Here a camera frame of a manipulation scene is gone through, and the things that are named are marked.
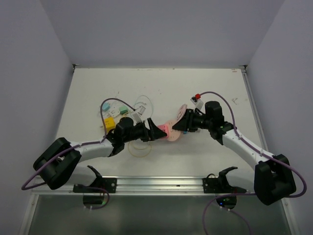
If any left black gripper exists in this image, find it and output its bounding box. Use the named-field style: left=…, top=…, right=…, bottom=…
left=123, top=117, right=166, bottom=142

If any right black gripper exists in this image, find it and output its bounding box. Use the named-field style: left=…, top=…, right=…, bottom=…
left=172, top=109, right=212, bottom=132

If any pink socket cube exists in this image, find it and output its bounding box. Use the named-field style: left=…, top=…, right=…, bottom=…
left=157, top=124, right=169, bottom=139

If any green plug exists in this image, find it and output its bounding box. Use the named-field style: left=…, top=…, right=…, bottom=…
left=119, top=106, right=129, bottom=116

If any yellow socket cube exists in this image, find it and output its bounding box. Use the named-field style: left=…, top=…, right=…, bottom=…
left=101, top=117, right=116, bottom=131

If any teal charger plug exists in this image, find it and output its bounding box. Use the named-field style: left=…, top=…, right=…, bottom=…
left=100, top=102, right=111, bottom=112

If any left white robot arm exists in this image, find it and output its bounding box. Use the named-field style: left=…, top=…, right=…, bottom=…
left=33, top=117, right=167, bottom=192

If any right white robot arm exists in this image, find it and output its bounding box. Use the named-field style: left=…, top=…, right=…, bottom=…
left=173, top=101, right=296, bottom=205

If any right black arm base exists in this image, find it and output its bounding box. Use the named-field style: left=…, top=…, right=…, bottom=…
left=202, top=166, right=247, bottom=193

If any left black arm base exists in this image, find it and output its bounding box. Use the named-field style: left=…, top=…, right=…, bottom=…
left=67, top=165, right=117, bottom=193

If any white adapter plug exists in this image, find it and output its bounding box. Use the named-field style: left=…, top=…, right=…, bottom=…
left=108, top=107, right=120, bottom=118

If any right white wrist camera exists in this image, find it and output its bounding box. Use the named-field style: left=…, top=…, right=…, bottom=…
left=190, top=94, right=204, bottom=110

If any yellow cable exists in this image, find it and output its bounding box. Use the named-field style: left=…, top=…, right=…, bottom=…
left=128, top=141, right=152, bottom=158

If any aluminium front rail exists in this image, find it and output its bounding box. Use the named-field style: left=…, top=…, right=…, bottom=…
left=32, top=173, right=254, bottom=196

